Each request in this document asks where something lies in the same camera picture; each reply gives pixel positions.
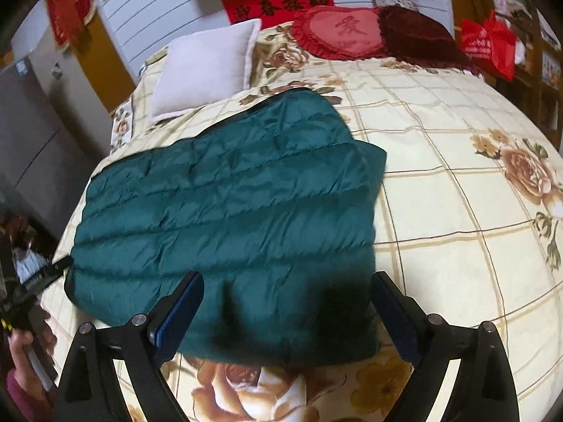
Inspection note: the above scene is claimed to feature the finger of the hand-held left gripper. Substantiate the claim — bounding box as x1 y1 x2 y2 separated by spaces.
18 256 72 293

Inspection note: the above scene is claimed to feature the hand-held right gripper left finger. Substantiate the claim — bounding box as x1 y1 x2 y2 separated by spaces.
53 270 205 422

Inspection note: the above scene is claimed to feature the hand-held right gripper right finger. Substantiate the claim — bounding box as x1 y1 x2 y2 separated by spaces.
372 270 520 422

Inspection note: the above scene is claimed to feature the green down jacket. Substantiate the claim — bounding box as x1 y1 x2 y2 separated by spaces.
64 89 388 367

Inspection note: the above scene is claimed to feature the person's left hand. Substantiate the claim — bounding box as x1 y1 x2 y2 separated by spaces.
9 310 59 390

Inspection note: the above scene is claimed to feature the floral checked bed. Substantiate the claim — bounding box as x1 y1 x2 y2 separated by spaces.
39 22 563 422

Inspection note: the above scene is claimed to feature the grey cabinet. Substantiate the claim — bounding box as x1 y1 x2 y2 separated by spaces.
0 55 110 238

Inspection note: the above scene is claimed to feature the floral pillow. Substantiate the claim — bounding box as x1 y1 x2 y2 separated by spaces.
110 97 152 150

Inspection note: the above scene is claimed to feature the white pillow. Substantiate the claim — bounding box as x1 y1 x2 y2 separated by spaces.
150 18 263 124

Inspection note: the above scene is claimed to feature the red hanging decoration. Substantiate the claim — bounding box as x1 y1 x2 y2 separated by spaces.
44 0 95 49

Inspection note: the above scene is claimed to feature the wooden shelf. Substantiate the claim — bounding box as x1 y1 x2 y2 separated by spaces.
493 0 563 141

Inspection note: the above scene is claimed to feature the dark red fringed cushion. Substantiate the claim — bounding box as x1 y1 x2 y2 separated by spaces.
378 5 482 75

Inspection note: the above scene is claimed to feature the red plastic bag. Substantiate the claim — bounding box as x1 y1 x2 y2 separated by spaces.
460 11 516 82

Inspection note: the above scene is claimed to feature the red heart cushion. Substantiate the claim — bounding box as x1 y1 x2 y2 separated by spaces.
290 5 388 60

